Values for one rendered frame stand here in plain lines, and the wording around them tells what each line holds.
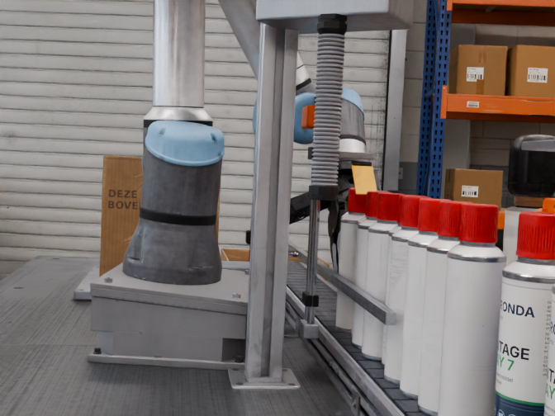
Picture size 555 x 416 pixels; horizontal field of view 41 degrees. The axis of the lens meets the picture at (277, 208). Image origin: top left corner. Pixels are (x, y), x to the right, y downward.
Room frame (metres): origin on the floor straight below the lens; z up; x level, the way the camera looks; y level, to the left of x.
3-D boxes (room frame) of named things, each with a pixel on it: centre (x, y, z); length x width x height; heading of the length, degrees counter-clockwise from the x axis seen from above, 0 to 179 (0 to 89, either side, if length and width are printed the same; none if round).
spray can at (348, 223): (1.07, -0.12, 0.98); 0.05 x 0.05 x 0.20
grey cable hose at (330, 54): (0.86, -0.05, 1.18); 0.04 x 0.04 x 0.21
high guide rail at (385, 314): (1.32, -0.05, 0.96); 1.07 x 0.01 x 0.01; 8
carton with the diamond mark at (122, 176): (1.68, 0.26, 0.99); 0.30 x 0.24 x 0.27; 7
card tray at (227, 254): (2.02, 0.01, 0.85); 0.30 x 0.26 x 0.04; 8
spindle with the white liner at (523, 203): (1.15, -0.40, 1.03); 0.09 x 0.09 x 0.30
